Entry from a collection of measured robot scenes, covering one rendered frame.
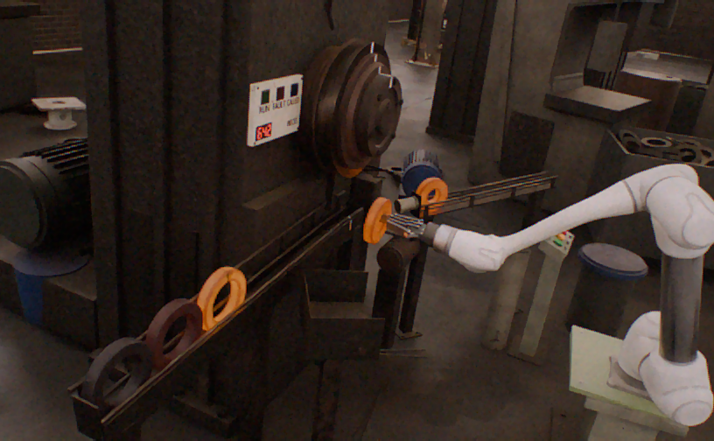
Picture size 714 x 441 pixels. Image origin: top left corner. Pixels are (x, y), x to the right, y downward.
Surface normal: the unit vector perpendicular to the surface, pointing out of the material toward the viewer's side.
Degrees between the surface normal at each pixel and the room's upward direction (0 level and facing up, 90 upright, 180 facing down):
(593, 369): 4
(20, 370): 0
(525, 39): 90
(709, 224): 89
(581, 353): 4
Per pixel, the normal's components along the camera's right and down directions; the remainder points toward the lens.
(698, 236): -0.05, 0.36
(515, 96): -0.64, 0.23
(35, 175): 0.61, -0.58
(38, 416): 0.12, -0.91
